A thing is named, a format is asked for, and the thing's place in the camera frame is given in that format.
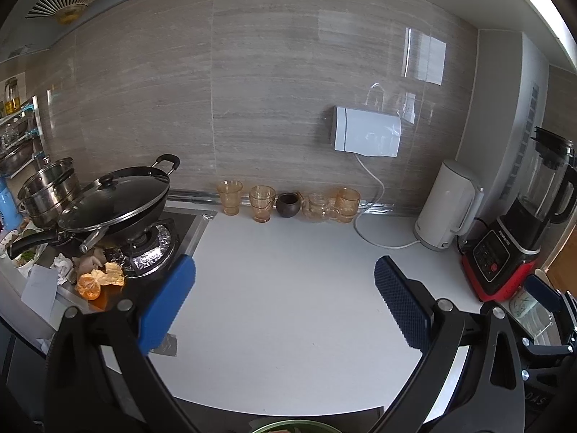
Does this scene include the light blue container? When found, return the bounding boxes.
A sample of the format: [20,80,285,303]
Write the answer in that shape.
[0,176,21,231]

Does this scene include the stainless steel pot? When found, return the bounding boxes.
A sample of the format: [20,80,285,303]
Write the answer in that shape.
[18,157,81,228]

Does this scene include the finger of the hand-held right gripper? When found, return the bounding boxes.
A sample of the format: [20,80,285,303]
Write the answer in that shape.
[525,274,577,346]
[520,334,575,358]

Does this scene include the white printed ceramic cup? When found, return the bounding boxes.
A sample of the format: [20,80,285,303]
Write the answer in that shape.
[511,280,548,325]

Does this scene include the black power cable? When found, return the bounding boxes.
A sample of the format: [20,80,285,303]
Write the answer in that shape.
[455,219,492,254]

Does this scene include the glass wok lid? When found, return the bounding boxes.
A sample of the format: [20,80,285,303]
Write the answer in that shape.
[58,174,171,234]

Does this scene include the aluminium foil stove liner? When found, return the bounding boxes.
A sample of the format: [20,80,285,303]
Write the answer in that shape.
[119,223,176,276]

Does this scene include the clear glass mug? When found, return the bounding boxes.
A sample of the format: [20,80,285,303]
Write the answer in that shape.
[301,192,340,223]

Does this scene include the white paper card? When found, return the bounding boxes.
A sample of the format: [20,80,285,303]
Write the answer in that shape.
[22,265,58,321]

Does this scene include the bamboo cutting board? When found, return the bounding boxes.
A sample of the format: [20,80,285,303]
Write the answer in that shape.
[543,230,577,298]

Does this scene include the clear acrylic rack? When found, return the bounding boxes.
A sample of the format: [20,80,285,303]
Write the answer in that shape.
[518,298,560,339]

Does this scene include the white wall socket cover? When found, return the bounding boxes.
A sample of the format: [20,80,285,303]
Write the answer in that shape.
[331,105,402,158]

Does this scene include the red and black blender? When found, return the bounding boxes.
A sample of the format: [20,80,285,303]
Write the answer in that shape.
[461,126,577,303]

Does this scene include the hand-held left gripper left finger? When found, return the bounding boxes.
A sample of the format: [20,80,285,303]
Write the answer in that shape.
[45,255,198,433]

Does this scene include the black wok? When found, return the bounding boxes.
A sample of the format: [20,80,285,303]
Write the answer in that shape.
[6,154,180,258]

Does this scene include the bowl with greens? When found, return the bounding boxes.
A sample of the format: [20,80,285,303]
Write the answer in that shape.
[6,244,46,280]

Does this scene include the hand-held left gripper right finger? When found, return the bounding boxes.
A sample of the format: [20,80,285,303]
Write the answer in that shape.
[374,255,526,433]

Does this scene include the dark brown small cup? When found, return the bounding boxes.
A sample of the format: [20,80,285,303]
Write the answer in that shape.
[276,192,302,218]

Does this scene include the tangerine peel pile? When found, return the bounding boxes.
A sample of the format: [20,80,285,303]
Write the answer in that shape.
[76,262,126,301]

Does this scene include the ribbed amber glass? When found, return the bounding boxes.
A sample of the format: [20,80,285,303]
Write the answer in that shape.
[336,188,361,224]

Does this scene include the green plastic basket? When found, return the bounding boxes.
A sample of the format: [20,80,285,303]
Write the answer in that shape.
[250,419,343,433]

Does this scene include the white electric kettle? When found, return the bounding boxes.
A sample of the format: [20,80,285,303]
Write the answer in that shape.
[414,159,485,252]

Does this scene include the black gas hob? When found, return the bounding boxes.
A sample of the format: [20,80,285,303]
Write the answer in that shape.
[27,210,217,307]

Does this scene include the small crumpled tissue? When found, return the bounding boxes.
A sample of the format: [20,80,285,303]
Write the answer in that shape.
[53,255,76,285]

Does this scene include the metal wall shelf rack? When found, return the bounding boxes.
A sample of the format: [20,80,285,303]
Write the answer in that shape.
[0,74,46,176]

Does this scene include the amber drinking glass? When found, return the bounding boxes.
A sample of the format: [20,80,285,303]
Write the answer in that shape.
[249,185,277,223]
[216,180,243,216]

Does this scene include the grey tape patch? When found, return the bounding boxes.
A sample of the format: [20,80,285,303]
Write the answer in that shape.
[151,334,179,357]

